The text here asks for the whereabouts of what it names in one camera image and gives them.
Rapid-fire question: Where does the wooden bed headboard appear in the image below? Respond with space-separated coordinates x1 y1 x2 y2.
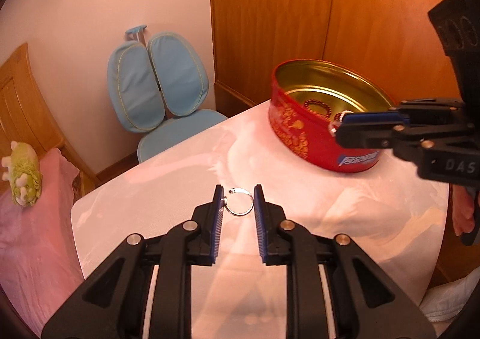
0 43 100 197

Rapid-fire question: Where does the blue ergonomic chair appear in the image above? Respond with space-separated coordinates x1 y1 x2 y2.
106 31 227 163

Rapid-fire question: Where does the round red gold tin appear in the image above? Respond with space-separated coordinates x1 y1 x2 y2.
268 59 393 173

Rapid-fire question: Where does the pink bed blanket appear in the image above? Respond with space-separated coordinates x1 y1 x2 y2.
1 148 84 335

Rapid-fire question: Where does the wooden wardrobe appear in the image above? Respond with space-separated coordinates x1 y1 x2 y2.
211 0 460 117

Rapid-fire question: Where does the light grey jacket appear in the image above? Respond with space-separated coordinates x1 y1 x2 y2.
420 268 479 323

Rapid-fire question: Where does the silver hoop earring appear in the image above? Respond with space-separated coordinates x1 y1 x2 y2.
328 110 353 137
222 187 254 217

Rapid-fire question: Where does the person's right hand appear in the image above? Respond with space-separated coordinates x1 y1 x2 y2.
452 185 475 237

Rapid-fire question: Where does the green cabbage plush toy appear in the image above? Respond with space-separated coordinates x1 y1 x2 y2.
1 141 42 207

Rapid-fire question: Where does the dark red bead bracelet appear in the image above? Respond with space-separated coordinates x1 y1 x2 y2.
302 97 333 119

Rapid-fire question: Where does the white printed tablecloth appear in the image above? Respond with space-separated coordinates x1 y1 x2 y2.
71 104 448 338

